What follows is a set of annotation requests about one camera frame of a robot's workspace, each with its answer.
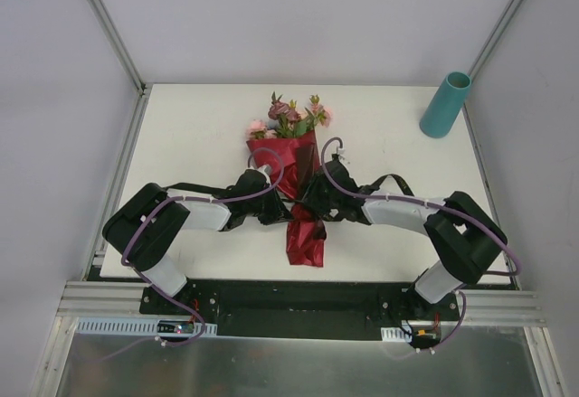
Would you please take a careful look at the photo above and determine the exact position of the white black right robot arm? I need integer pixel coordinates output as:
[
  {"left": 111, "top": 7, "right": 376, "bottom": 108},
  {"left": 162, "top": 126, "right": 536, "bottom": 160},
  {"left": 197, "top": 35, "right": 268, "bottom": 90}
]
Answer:
[{"left": 299, "top": 156, "right": 507, "bottom": 320}]

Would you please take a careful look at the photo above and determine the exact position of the white cable duct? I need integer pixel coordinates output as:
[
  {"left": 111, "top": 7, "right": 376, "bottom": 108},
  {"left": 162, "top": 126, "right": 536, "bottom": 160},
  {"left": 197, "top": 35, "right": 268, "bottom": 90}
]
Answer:
[
  {"left": 76, "top": 317, "right": 218, "bottom": 338},
  {"left": 380, "top": 326, "right": 413, "bottom": 344}
]

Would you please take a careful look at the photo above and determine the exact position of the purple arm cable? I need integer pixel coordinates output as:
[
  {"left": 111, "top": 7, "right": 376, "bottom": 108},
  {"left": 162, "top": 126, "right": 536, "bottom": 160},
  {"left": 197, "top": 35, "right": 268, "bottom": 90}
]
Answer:
[
  {"left": 319, "top": 137, "right": 521, "bottom": 362},
  {"left": 79, "top": 147, "right": 287, "bottom": 362}
]

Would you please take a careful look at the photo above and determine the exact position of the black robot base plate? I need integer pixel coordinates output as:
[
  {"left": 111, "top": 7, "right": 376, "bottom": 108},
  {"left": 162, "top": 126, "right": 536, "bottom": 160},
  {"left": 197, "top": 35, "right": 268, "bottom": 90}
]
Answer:
[{"left": 139, "top": 279, "right": 459, "bottom": 341}]

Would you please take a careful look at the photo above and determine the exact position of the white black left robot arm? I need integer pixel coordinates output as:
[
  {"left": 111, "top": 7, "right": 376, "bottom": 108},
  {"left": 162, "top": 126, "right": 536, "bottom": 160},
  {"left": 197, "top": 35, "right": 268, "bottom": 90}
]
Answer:
[{"left": 102, "top": 165, "right": 293, "bottom": 315}]

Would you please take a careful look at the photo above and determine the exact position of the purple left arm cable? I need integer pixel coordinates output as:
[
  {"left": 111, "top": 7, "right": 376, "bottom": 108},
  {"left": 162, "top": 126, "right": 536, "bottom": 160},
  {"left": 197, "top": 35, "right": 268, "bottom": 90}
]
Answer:
[{"left": 79, "top": 147, "right": 287, "bottom": 362}]

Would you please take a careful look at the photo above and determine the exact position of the red flower bouquet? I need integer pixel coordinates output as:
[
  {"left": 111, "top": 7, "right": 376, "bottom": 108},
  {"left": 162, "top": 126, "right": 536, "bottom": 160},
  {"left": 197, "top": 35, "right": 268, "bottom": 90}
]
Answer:
[{"left": 246, "top": 93, "right": 332, "bottom": 268}]

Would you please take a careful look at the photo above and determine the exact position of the teal cone vase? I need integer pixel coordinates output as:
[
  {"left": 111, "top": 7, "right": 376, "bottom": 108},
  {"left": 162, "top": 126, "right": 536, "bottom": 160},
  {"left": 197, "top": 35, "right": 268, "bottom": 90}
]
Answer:
[{"left": 419, "top": 71, "right": 471, "bottom": 138}]

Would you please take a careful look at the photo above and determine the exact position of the white right cable duct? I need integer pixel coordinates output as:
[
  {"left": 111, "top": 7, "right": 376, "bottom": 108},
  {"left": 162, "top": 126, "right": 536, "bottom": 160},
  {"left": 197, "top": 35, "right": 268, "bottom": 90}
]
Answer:
[{"left": 380, "top": 326, "right": 413, "bottom": 344}]

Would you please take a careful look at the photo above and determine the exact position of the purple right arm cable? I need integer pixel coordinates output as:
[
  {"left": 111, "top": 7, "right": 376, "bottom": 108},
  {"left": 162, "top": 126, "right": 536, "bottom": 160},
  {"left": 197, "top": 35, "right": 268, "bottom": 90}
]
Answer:
[{"left": 319, "top": 137, "right": 521, "bottom": 362}]

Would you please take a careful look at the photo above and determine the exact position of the black ribbon gold lettering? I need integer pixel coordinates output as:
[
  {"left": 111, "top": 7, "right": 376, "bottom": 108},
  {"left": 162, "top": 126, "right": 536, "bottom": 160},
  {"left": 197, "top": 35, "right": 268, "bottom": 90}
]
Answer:
[{"left": 165, "top": 173, "right": 417, "bottom": 231}]

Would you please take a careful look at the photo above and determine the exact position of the white left cable duct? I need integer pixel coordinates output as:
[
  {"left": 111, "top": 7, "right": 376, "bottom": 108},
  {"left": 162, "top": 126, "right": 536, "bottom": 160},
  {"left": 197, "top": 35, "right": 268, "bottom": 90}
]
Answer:
[{"left": 76, "top": 317, "right": 218, "bottom": 338}]

